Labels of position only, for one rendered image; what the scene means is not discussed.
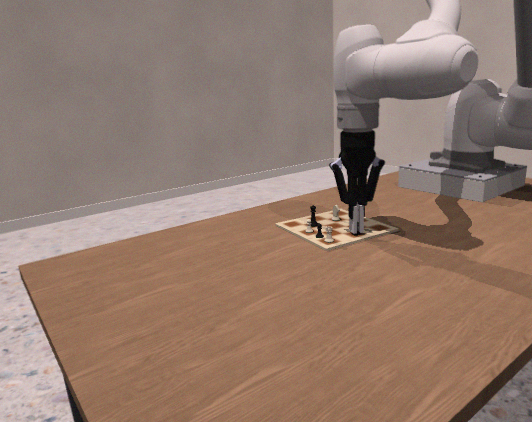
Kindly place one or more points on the checkered chessboard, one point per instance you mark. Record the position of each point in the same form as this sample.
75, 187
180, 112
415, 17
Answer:
340, 230

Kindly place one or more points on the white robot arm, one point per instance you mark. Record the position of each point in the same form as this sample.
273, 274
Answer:
432, 60

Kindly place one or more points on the white knight chess piece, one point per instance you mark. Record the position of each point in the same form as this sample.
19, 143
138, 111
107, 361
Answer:
335, 213

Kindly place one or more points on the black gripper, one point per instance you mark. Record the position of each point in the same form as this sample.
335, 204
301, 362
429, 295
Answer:
357, 153

